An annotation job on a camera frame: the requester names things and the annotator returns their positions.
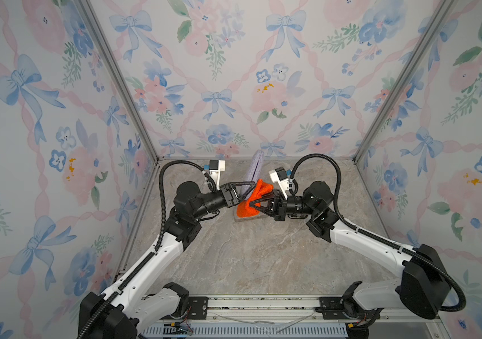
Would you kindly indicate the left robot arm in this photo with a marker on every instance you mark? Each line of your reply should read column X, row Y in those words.
column 160, row 254

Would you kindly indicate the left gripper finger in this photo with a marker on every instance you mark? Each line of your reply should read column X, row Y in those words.
column 243, row 186
column 245, row 204

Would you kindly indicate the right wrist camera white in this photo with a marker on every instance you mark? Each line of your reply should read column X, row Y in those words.
column 281, row 177

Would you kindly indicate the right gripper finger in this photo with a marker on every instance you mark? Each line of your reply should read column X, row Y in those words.
column 268, row 200
column 264, row 210

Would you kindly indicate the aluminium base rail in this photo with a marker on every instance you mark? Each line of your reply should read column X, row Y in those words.
column 287, row 316

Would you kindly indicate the purple fabric eyeglass case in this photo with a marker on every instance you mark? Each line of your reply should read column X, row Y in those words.
column 253, row 175

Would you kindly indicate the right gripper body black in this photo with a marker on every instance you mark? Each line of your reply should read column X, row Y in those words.
column 281, row 210

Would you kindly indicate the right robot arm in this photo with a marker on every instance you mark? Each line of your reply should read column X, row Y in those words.
column 418, row 285

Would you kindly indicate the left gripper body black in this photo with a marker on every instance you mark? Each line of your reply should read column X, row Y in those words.
column 228, row 198

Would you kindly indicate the orange microfiber cloth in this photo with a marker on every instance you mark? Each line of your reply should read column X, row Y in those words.
column 245, row 210

